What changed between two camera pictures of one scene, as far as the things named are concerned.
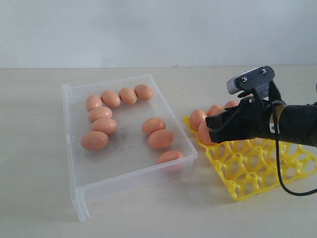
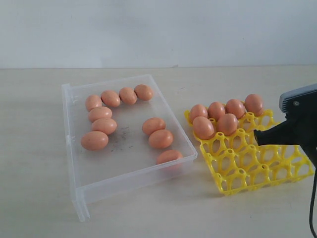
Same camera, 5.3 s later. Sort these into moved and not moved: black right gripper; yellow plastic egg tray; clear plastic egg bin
Moved: black right gripper
Not moved: clear plastic egg bin; yellow plastic egg tray
